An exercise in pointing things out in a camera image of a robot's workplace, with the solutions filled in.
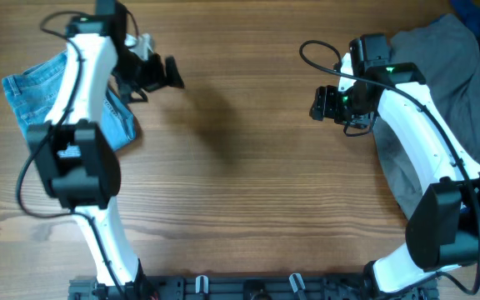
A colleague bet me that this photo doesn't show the light blue denim jeans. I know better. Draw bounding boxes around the light blue denim jeans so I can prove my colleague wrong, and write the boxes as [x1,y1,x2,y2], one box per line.
[2,52,137,151]

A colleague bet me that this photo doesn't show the grey garment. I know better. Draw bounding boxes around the grey garment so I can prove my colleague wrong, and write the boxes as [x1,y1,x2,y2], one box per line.
[371,12,480,218]

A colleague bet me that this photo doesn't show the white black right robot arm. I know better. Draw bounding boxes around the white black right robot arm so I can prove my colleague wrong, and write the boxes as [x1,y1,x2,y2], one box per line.
[311,61,480,299]

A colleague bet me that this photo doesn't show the dark blue garment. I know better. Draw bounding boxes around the dark blue garment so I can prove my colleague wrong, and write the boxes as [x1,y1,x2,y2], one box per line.
[450,0,480,35]

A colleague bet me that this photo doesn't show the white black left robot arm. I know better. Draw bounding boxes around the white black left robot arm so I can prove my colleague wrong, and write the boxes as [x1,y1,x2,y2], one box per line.
[24,3,185,299]

